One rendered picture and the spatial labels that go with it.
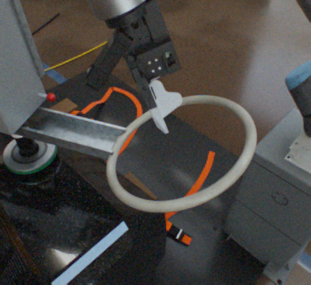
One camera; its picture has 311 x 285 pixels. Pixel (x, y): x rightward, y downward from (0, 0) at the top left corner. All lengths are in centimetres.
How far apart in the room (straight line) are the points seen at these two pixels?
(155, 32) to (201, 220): 175
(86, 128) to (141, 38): 71
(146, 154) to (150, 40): 194
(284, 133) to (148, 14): 117
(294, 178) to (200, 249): 87
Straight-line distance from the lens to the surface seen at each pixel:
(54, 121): 123
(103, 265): 122
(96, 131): 114
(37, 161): 137
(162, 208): 79
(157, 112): 49
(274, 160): 142
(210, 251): 205
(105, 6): 45
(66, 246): 120
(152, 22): 49
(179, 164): 234
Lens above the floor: 190
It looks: 48 degrees down
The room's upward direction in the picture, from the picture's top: straight up
